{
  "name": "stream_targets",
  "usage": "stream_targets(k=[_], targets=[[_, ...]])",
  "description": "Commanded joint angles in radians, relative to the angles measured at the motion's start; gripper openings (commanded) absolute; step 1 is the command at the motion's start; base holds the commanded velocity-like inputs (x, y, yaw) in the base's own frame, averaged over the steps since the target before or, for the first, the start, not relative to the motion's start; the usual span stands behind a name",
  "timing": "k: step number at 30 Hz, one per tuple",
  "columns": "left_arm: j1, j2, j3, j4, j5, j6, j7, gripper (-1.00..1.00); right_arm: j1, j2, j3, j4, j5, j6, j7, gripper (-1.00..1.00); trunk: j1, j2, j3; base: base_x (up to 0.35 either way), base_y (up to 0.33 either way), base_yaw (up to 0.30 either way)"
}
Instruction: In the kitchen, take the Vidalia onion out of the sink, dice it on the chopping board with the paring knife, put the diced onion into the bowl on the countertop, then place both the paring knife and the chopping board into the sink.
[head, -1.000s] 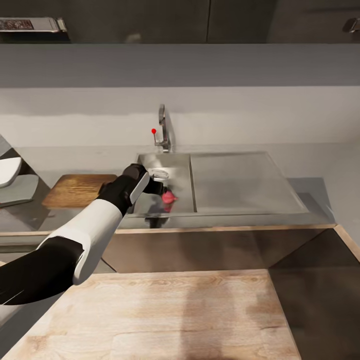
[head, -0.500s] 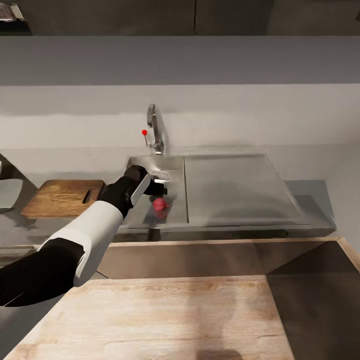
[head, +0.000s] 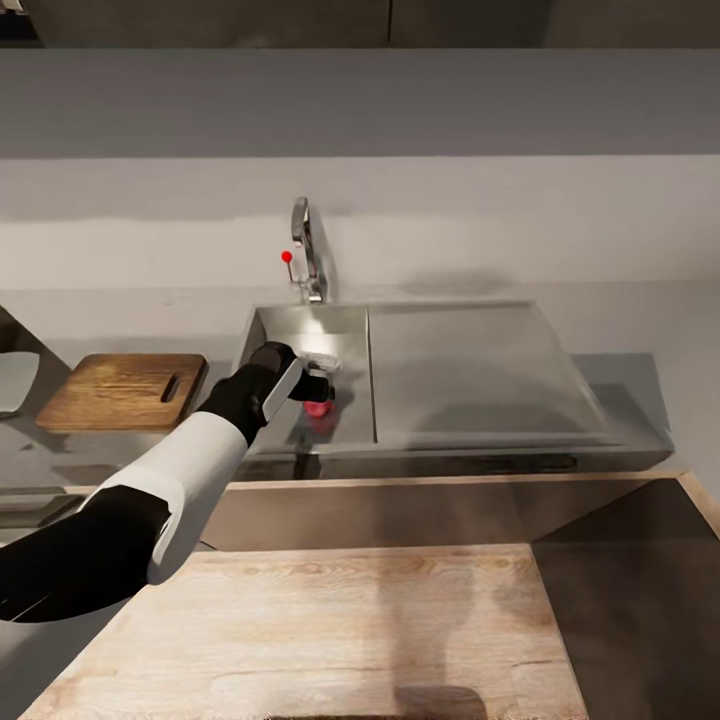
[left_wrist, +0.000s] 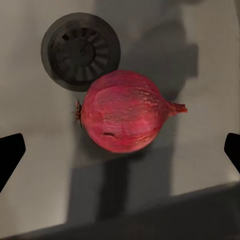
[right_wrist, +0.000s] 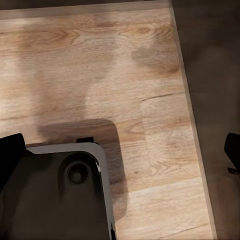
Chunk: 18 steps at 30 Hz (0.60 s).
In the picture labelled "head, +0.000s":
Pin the dishwasher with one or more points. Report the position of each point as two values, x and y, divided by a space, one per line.
21 515

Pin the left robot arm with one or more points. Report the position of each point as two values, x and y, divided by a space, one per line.
60 586

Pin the vidalia onion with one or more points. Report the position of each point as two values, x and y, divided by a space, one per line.
318 410

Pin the drop in sink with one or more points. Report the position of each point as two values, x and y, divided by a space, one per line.
424 375

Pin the cabinet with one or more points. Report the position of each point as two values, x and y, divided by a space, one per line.
579 24
56 24

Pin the cutting board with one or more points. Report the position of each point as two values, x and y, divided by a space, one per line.
124 391

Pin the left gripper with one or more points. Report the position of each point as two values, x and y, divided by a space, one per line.
315 389

